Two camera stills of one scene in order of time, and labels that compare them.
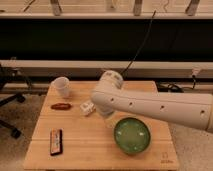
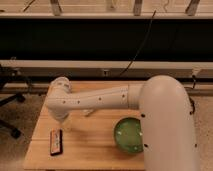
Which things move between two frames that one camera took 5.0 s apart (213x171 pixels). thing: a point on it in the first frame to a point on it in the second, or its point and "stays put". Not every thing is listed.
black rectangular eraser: (56, 141) stays put
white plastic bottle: (87, 108) stays put
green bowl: (132, 135) stays put
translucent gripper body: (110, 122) to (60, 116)
